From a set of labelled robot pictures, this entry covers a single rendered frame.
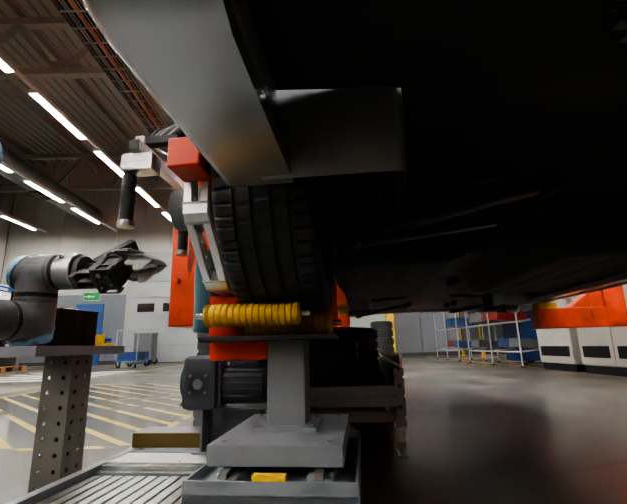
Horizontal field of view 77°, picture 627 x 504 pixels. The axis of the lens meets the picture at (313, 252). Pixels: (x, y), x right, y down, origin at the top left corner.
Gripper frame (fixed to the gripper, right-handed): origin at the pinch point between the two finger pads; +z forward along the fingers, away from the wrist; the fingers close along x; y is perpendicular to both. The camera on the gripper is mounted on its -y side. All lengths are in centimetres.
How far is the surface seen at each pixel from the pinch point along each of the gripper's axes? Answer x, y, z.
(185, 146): 26.6, -5.5, 11.3
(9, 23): 71, -840, -667
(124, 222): 6.8, -9.7, -12.2
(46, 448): -60, 12, -51
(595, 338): -332, -302, 337
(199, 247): 2.3, -3.0, 9.2
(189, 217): 10.6, -3.1, 8.8
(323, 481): -30, 36, 39
